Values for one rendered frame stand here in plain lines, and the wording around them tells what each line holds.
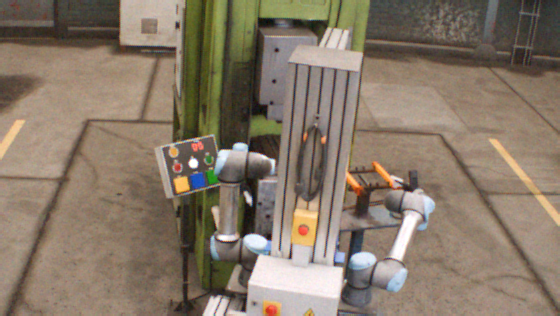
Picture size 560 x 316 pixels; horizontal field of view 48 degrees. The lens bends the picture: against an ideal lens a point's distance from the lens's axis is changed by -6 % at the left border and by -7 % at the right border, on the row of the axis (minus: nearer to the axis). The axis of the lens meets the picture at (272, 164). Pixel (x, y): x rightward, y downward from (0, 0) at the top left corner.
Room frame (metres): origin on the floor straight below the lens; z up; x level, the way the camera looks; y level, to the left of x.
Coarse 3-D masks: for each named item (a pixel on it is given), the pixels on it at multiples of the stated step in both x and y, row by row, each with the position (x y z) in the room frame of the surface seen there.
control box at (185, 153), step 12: (180, 144) 3.29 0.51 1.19; (192, 144) 3.33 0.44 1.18; (204, 144) 3.37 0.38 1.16; (156, 156) 3.25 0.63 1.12; (168, 156) 3.22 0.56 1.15; (180, 156) 3.26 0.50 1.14; (192, 156) 3.29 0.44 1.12; (204, 156) 3.33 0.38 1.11; (216, 156) 3.38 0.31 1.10; (168, 168) 3.18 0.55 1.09; (192, 168) 3.26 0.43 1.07; (204, 168) 3.30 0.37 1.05; (168, 180) 3.15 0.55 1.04; (204, 180) 3.26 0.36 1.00; (168, 192) 3.15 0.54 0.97; (180, 192) 3.15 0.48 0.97
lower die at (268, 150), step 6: (258, 138) 3.91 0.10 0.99; (264, 138) 3.91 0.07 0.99; (276, 138) 3.92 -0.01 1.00; (264, 144) 3.82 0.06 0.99; (270, 144) 3.81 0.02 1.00; (264, 150) 3.73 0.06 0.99; (270, 150) 3.74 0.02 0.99; (270, 156) 3.66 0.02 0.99; (276, 156) 3.65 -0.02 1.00; (276, 162) 3.58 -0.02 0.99; (276, 168) 3.55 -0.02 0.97; (270, 174) 3.54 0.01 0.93
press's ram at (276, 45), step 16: (272, 32) 3.61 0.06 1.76; (288, 32) 3.64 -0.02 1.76; (304, 32) 3.67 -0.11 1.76; (256, 48) 3.69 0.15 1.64; (272, 48) 3.53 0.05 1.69; (288, 48) 3.55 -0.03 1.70; (256, 64) 3.66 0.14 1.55; (272, 64) 3.53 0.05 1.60; (256, 80) 3.63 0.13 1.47; (272, 80) 3.54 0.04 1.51; (256, 96) 3.60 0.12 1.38; (272, 96) 3.54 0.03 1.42
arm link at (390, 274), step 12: (408, 192) 2.88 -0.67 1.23; (408, 204) 2.82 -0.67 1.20; (420, 204) 2.80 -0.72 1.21; (408, 216) 2.76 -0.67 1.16; (420, 216) 2.76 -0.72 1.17; (408, 228) 2.70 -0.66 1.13; (396, 240) 2.65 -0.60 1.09; (408, 240) 2.64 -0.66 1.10; (396, 252) 2.58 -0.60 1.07; (408, 252) 2.61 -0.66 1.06; (384, 264) 2.52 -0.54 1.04; (396, 264) 2.51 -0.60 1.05; (384, 276) 2.46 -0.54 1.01; (396, 276) 2.45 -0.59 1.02; (384, 288) 2.46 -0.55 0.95; (396, 288) 2.43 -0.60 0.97
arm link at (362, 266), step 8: (360, 256) 2.57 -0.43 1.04; (368, 256) 2.56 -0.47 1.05; (352, 264) 2.52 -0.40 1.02; (360, 264) 2.50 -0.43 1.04; (368, 264) 2.51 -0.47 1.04; (376, 264) 2.52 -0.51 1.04; (352, 272) 2.52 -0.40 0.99; (360, 272) 2.50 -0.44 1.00; (368, 272) 2.49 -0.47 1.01; (352, 280) 2.51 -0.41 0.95; (360, 280) 2.50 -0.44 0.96; (368, 280) 2.48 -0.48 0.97
